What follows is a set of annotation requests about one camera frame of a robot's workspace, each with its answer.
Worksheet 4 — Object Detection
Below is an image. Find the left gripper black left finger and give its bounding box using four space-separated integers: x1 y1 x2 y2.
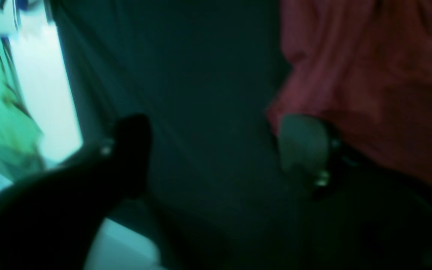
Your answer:
0 114 152 270

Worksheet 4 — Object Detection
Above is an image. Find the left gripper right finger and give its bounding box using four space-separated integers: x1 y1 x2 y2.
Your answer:
278 115 432 270

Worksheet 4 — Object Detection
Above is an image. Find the red long-sleeve T-shirt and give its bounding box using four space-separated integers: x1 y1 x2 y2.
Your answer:
266 0 432 187

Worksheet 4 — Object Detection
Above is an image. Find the black table cloth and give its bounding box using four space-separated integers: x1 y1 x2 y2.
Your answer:
50 0 301 270

